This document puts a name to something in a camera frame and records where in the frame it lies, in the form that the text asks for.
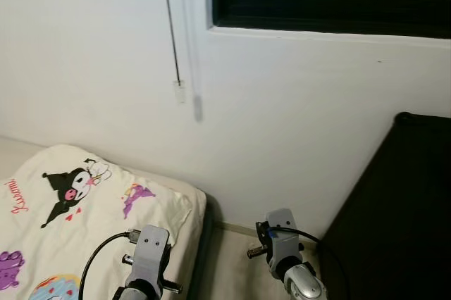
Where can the cream cartoon print quilt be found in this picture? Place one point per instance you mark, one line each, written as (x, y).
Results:
(70, 244)

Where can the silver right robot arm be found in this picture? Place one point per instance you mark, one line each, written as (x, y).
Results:
(304, 286)

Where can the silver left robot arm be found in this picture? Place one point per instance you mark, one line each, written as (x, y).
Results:
(137, 293)

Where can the black fabric wardrobe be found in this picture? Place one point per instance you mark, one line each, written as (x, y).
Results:
(394, 229)

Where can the white sheeted mattress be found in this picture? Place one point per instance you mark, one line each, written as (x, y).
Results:
(14, 155)

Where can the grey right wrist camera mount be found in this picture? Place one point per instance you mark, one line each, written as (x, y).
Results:
(282, 240)

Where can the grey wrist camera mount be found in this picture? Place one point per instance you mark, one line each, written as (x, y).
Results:
(150, 251)
(282, 240)

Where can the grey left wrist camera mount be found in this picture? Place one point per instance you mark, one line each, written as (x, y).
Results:
(150, 251)

